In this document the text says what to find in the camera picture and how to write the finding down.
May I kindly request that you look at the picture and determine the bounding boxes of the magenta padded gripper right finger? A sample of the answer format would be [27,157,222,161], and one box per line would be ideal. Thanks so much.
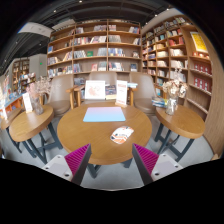
[131,143,184,186]

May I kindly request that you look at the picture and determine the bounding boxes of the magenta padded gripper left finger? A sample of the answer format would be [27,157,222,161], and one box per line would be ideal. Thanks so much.
[41,143,92,186]

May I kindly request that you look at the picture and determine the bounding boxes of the pink blue gradient mouse pad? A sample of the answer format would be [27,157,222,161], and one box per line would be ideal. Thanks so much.
[83,107,126,122]

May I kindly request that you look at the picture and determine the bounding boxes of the round wooden centre table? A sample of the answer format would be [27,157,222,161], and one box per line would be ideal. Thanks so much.
[56,101,153,179]

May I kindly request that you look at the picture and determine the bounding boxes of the round wooden table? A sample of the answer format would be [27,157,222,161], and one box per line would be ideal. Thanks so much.
[154,105,205,162]
[9,105,62,164]
[56,101,153,179]

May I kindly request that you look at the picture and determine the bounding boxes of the round wooden right side table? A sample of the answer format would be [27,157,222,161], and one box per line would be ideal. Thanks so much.
[154,105,205,162]

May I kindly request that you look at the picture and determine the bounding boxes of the round wooden left side table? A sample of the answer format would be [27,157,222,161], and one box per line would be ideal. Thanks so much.
[9,105,62,164]

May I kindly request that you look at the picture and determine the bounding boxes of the stack of books right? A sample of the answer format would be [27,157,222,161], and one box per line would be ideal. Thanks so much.
[152,97,168,108]

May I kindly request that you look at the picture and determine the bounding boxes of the beige armchair left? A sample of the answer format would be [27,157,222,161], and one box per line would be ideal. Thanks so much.
[47,74,75,116]

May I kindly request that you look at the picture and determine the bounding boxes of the beige armchair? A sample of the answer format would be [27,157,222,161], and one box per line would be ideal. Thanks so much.
[129,72,156,116]
[75,71,117,106]
[47,74,75,116]

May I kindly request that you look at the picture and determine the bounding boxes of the beige armchair right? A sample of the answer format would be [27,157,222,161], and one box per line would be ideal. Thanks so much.
[129,72,156,116]

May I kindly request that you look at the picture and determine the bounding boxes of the white display card with drawing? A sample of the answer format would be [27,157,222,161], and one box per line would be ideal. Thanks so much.
[85,80,105,99]

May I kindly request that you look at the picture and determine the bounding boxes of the glass vase dried flowers right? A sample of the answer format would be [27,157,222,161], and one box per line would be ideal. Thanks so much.
[163,68,188,115]

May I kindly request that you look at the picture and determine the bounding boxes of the glass vase dried flowers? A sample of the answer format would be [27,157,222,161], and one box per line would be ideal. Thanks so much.
[163,68,188,115]
[26,77,51,115]

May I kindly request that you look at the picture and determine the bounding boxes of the book stack behind cards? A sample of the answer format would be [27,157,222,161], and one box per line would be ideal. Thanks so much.
[105,85,117,100]

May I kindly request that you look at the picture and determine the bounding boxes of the white red standing sign card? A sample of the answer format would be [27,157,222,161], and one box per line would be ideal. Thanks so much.
[116,80,127,107]

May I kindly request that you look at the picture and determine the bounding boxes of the white sign card left table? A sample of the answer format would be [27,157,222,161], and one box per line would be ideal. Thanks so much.
[22,93,33,113]

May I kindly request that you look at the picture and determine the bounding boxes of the glass vase dried flowers left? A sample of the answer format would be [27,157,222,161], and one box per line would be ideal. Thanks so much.
[26,77,51,115]

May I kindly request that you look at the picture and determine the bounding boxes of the beige armchair centre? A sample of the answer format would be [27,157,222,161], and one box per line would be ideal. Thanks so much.
[75,71,117,106]

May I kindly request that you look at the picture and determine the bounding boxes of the wooden bookshelf far left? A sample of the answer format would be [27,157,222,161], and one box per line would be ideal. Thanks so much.
[12,58,36,94]

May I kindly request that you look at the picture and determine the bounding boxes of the large wooden bookshelf back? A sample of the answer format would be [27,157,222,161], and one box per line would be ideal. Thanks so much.
[47,19,142,79]

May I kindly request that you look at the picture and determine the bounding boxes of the yellow framed poster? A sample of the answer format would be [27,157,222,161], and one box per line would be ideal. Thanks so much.
[191,32,208,53]

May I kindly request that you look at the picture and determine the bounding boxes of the wooden bookshelf right wall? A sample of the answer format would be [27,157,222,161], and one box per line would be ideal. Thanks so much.
[141,9,224,155]

